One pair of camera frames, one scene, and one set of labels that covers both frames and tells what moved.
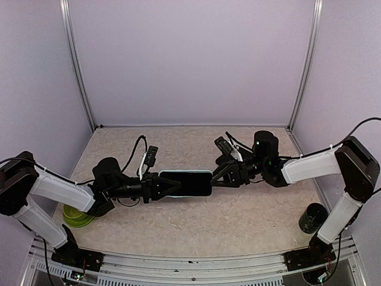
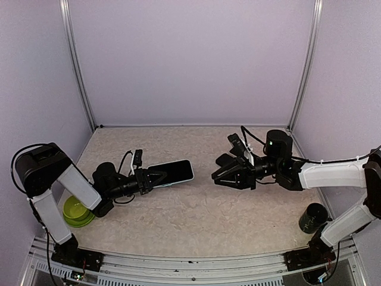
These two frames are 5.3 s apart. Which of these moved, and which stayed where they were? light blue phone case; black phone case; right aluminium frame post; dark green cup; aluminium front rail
Moved: light blue phone case
Stayed: right aluminium frame post; black phone case; aluminium front rail; dark green cup
